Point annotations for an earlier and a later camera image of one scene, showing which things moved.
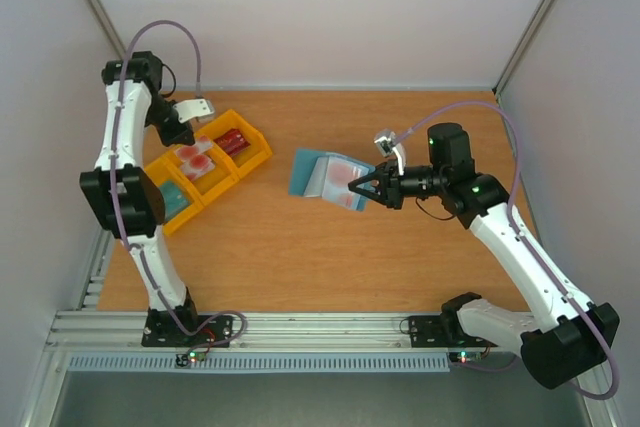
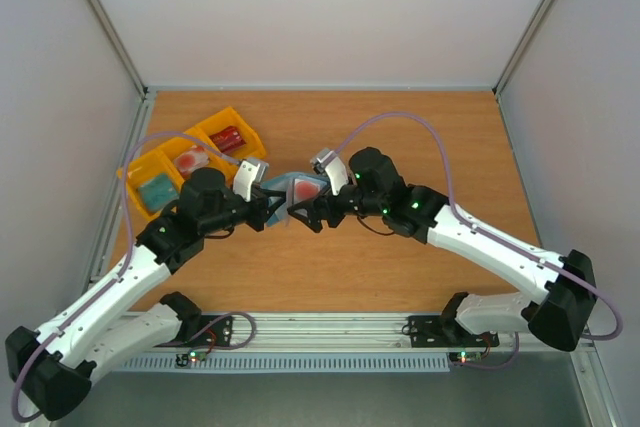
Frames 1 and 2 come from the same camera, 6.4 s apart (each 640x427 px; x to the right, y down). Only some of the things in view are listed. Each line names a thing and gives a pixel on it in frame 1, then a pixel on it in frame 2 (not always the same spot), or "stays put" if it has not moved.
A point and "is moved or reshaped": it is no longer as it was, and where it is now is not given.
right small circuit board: (465, 356) stays put
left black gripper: (183, 135) → (263, 206)
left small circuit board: (183, 359) stays put
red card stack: (232, 140) stays put
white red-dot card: (338, 174) is moved or reshaped
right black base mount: (442, 332) stays put
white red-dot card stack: (195, 161) stays put
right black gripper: (393, 185) → (326, 207)
